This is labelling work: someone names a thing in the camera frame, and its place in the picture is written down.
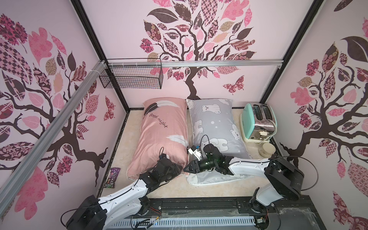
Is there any grey polar bear pillow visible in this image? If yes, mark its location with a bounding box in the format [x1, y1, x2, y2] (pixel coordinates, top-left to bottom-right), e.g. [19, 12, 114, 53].
[186, 99, 251, 186]

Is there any pink feather pillow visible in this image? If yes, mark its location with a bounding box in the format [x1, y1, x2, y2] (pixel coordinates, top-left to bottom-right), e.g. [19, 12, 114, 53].
[126, 97, 189, 180]

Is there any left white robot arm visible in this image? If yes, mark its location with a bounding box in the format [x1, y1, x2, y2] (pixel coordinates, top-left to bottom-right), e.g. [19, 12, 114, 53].
[62, 154, 183, 230]

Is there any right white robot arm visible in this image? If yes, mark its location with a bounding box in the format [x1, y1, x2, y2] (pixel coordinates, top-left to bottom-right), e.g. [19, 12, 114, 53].
[184, 144, 304, 213]

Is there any purple candy packet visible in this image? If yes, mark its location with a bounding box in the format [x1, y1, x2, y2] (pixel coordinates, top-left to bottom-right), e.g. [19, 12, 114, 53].
[103, 167, 121, 188]

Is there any cream ceramic cup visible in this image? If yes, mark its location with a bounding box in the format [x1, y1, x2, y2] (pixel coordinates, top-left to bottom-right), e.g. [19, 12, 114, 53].
[259, 143, 276, 158]

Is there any mint green chrome toaster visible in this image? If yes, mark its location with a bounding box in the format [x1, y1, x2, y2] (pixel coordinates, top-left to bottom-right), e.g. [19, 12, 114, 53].
[240, 103, 278, 144]

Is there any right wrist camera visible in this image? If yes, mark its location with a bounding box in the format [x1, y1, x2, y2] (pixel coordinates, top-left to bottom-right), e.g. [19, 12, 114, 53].
[188, 145, 203, 161]

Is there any white slotted cable duct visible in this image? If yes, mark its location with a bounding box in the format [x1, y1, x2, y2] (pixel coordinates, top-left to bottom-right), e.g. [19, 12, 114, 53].
[106, 216, 256, 230]

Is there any black wire basket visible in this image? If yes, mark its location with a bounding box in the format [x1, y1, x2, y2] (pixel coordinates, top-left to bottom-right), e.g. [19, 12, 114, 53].
[99, 57, 163, 89]

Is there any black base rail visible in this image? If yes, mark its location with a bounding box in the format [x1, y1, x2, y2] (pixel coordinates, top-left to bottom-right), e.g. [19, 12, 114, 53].
[143, 195, 325, 230]

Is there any aluminium frame bar back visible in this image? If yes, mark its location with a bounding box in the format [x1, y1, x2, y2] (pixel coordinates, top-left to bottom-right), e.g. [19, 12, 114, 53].
[108, 59, 284, 68]

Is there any aluminium frame bar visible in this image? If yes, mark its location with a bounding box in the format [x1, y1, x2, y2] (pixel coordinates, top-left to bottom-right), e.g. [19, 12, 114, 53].
[1, 60, 106, 215]
[108, 59, 284, 68]

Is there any aluminium frame bar left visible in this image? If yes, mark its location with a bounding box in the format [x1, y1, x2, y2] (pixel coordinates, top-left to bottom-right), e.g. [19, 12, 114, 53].
[1, 60, 106, 215]

